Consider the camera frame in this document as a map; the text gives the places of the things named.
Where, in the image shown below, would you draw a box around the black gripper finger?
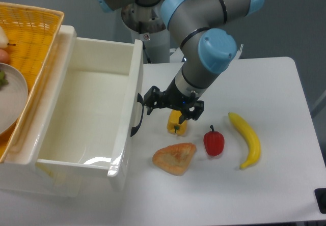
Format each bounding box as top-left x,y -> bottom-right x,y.
144,86 -> 167,115
178,100 -> 204,124

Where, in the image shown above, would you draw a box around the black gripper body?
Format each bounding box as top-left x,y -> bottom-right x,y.
165,80 -> 199,110

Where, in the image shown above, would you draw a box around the black top drawer handle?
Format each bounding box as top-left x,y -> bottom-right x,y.
130,93 -> 144,137

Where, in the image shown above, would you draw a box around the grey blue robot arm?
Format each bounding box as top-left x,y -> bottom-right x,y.
98,0 -> 265,123

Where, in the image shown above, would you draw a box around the white drawer cabinet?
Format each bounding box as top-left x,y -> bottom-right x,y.
1,25 -> 77,195

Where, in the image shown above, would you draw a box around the yellow bell pepper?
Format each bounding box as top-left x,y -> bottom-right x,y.
167,110 -> 187,135

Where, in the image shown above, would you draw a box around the red bell pepper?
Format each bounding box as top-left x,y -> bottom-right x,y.
203,125 -> 225,157

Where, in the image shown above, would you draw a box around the brown pastry bread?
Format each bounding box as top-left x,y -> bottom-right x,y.
152,143 -> 197,176

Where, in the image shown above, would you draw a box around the yellow banana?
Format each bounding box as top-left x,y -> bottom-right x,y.
228,112 -> 261,170

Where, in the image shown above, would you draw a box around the yellow woven basket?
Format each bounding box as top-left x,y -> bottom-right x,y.
1,2 -> 64,162

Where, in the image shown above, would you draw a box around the grey plate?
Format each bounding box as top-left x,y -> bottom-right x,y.
1,63 -> 28,134

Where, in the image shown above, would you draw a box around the black device at table corner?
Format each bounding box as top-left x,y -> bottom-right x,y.
314,188 -> 326,214

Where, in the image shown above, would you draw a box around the green grapes on plate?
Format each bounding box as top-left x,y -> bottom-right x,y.
0,70 -> 8,88

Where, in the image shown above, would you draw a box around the pink peach in basket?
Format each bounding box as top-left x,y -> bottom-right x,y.
0,49 -> 10,64

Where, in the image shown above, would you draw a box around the white pear in basket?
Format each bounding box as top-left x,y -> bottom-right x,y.
0,26 -> 16,49

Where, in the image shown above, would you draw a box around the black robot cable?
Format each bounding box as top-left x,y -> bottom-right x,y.
138,21 -> 153,64

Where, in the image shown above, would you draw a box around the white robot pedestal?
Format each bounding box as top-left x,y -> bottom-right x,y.
121,2 -> 171,65

